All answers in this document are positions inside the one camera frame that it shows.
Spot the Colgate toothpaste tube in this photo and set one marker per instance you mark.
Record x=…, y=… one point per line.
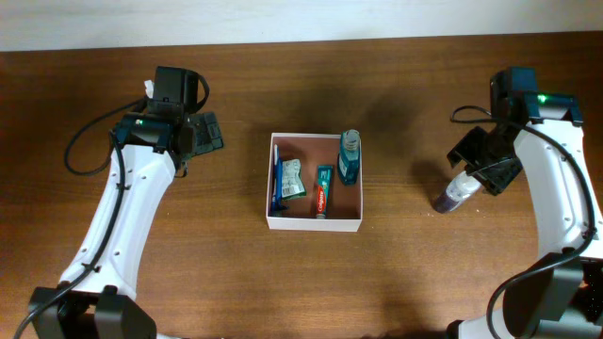
x=324, y=178

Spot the blue mouthwash bottle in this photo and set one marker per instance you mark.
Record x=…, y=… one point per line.
x=349, y=157

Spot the white cardboard box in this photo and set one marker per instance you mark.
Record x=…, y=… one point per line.
x=344, y=212

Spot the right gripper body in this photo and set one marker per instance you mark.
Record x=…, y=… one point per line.
x=487, y=155

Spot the green white wipes packet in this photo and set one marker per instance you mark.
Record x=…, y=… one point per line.
x=292, y=185

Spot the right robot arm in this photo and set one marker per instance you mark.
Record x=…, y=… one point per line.
x=539, y=134

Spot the blue disposable razor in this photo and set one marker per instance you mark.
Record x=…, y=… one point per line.
x=282, y=207

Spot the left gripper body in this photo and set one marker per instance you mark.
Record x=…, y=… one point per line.
x=209, y=133

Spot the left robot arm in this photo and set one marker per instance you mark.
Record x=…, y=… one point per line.
x=149, y=147

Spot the blue white toothbrush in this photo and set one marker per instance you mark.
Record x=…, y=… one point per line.
x=276, y=191

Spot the clear purple sanitizer bottle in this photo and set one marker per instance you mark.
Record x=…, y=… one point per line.
x=460, y=189

